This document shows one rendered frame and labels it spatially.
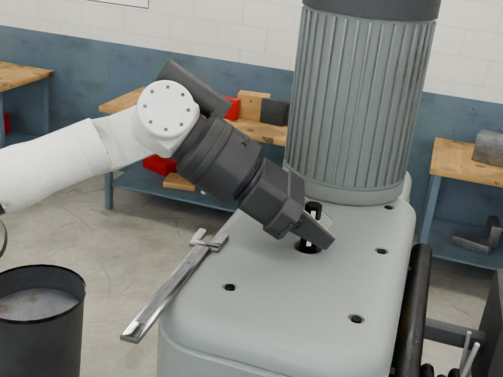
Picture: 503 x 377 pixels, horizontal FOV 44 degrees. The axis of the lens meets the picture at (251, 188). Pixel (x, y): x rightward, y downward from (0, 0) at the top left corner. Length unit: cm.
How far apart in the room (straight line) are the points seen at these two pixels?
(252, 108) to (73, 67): 193
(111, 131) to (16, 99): 565
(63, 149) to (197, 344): 26
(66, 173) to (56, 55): 534
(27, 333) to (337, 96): 224
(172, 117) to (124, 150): 11
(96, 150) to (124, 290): 348
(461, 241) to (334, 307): 412
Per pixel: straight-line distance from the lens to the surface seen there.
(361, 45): 89
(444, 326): 120
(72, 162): 72
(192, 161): 73
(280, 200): 74
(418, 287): 95
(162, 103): 71
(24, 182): 72
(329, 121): 91
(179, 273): 72
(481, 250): 478
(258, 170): 75
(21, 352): 300
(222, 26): 527
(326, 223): 82
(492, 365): 112
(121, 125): 80
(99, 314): 397
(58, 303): 318
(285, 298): 70
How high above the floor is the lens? 227
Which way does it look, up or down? 23 degrees down
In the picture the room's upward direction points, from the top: 6 degrees clockwise
